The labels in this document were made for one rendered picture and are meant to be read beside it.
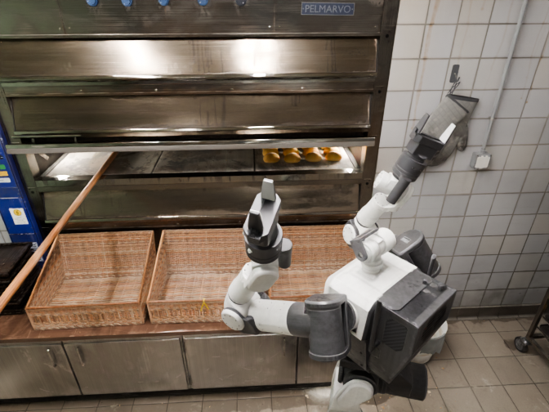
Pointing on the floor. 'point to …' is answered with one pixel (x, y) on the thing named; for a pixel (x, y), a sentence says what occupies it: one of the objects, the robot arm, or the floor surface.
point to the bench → (149, 360)
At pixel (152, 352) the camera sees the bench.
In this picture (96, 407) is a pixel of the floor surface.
